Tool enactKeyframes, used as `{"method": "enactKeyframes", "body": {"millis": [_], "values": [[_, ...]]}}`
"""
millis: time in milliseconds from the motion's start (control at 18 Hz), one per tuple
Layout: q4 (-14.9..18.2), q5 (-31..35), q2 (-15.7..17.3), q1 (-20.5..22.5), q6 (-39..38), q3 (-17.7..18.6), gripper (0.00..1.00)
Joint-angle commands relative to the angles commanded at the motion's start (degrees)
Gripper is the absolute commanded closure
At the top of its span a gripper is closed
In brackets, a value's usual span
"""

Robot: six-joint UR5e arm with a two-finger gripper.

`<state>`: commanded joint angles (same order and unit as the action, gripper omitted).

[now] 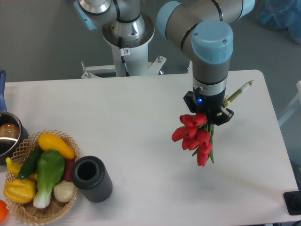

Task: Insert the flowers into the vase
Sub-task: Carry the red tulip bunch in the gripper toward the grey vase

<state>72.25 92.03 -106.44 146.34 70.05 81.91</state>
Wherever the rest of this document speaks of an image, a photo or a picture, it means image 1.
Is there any yellow bell pepper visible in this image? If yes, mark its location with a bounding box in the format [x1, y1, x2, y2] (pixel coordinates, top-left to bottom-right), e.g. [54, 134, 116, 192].
[3, 179, 36, 204]

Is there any green bok choy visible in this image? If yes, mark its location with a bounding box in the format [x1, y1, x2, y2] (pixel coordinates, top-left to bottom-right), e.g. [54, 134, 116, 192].
[33, 150, 65, 209]

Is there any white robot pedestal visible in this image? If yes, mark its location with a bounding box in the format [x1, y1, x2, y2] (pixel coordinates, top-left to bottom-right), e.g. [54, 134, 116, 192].
[81, 13, 166, 79]

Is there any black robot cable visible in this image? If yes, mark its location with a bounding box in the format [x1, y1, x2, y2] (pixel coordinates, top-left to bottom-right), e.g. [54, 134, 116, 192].
[118, 36, 130, 77]

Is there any black device at table edge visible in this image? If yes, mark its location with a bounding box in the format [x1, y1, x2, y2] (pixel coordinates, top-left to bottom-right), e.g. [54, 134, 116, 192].
[283, 191, 301, 216]

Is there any red tulip bouquet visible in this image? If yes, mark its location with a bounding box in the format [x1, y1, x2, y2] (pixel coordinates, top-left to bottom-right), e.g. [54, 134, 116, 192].
[171, 80, 253, 167]

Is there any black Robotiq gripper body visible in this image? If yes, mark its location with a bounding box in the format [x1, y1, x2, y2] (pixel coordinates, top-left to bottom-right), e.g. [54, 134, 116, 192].
[183, 88, 234, 126]

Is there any dark grey ribbed vase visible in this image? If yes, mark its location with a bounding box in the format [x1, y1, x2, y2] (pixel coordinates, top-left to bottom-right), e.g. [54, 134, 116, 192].
[71, 155, 113, 203]

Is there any blue plastic bag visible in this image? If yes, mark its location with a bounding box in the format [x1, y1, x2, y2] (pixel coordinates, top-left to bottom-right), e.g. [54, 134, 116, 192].
[255, 0, 301, 44]

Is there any small yellow gourd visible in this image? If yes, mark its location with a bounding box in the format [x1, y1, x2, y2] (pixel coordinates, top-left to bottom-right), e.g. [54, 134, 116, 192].
[5, 157, 38, 181]

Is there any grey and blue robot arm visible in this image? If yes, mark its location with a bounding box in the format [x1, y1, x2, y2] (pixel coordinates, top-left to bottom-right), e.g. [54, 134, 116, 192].
[73, 0, 255, 125]

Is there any orange fruit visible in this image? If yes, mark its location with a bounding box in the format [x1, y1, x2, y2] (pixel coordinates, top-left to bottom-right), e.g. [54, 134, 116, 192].
[0, 200, 8, 223]

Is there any woven wicker basket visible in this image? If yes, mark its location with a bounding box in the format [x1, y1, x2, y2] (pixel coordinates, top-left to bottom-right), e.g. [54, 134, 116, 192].
[5, 130, 80, 226]

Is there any dark pot with blue handle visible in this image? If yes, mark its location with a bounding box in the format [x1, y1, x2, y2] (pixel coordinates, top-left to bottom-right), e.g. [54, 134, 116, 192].
[0, 70, 28, 165]

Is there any white frame at right edge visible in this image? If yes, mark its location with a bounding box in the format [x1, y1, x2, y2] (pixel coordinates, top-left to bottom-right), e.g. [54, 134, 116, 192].
[278, 81, 301, 127]

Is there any white garlic bulb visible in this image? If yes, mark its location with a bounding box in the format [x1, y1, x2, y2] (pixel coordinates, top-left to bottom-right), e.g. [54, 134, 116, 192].
[54, 180, 76, 202]

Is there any dark green cucumber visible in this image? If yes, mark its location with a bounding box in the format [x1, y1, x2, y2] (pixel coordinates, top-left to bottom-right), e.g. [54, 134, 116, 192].
[18, 145, 44, 179]

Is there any red radish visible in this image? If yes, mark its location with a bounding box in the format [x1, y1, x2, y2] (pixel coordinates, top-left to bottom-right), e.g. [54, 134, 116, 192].
[63, 160, 75, 182]

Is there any yellow squash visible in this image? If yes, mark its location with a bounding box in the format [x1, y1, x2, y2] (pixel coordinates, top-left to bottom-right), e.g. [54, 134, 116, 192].
[38, 133, 75, 160]

